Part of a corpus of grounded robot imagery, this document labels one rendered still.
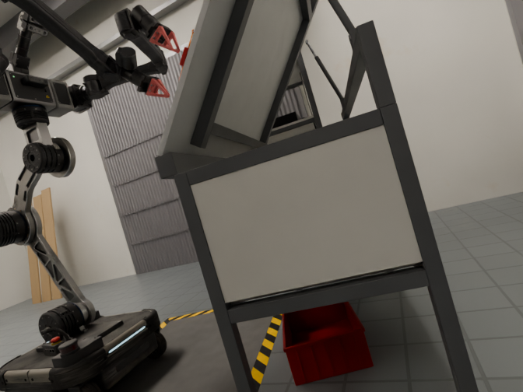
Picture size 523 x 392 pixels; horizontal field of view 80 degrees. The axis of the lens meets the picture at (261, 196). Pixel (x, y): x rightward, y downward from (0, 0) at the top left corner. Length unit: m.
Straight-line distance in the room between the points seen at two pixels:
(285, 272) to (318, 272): 0.09
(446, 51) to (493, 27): 0.39
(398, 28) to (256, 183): 3.12
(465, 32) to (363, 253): 3.16
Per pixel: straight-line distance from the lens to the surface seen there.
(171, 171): 0.90
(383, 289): 0.86
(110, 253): 5.54
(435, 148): 3.59
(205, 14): 0.95
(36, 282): 6.04
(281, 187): 0.81
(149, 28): 1.32
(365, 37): 0.86
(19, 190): 2.12
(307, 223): 0.81
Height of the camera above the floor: 0.69
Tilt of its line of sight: 1 degrees down
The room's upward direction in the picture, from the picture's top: 16 degrees counter-clockwise
